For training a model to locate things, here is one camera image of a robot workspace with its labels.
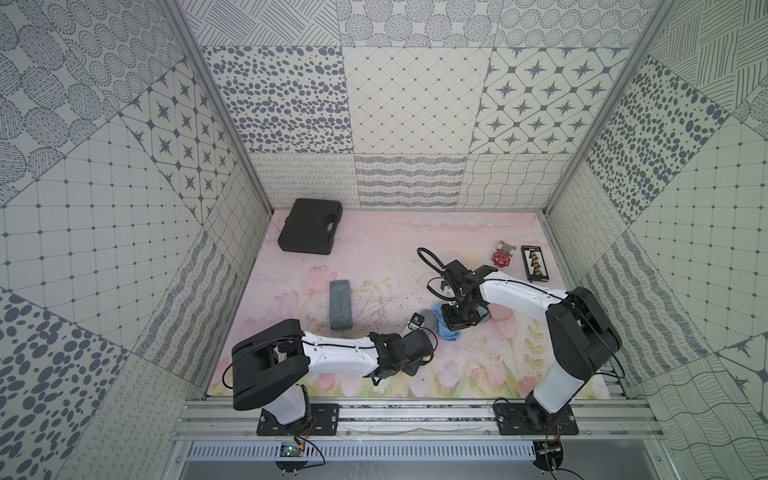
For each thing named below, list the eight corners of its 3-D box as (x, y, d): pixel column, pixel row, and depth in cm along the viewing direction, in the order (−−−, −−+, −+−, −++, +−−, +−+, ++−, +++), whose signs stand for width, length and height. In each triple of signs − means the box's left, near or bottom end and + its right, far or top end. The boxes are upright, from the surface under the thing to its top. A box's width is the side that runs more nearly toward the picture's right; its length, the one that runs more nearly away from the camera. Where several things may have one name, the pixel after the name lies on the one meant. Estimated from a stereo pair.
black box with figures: (528, 281, 103) (531, 277, 101) (517, 249, 112) (519, 245, 110) (549, 281, 103) (552, 277, 101) (536, 249, 112) (539, 245, 110)
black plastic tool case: (280, 251, 110) (276, 242, 106) (300, 207, 126) (296, 196, 121) (330, 255, 109) (327, 245, 105) (343, 209, 125) (341, 199, 120)
